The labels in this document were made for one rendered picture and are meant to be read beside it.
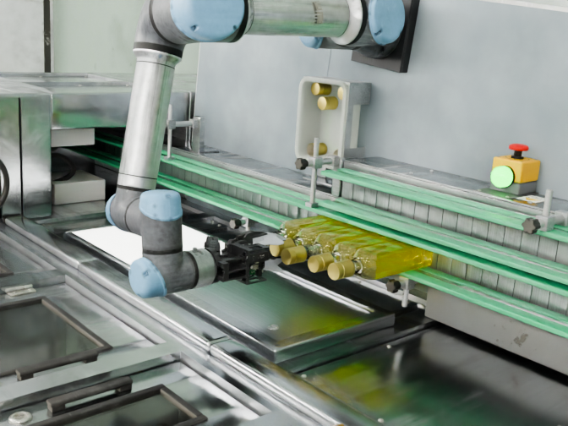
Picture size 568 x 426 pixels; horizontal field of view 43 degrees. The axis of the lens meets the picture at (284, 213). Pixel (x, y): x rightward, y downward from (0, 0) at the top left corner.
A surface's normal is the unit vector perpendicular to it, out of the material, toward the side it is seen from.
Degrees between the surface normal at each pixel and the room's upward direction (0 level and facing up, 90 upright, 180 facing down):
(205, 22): 78
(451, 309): 0
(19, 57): 90
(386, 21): 93
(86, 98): 90
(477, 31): 0
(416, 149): 0
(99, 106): 90
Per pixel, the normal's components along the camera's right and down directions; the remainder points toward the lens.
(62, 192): 0.65, 0.23
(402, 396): 0.07, -0.97
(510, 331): -0.76, 0.11
